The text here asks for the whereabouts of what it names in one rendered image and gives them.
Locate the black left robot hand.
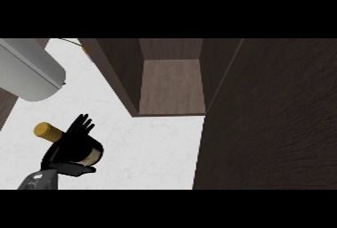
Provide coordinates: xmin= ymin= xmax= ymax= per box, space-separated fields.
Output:
xmin=40 ymin=113 xmax=97 ymax=178

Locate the black wine bottle gold cap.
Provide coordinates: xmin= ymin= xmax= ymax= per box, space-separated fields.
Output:
xmin=32 ymin=121 xmax=105 ymax=171

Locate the open brown wooden cabinet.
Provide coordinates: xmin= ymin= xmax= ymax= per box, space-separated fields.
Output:
xmin=78 ymin=37 xmax=245 ymax=118

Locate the dark brown cabinet door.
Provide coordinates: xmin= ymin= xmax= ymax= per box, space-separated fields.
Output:
xmin=191 ymin=37 xmax=337 ymax=191

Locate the orange and green object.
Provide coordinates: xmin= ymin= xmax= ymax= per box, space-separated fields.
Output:
xmin=59 ymin=37 xmax=91 ymax=59

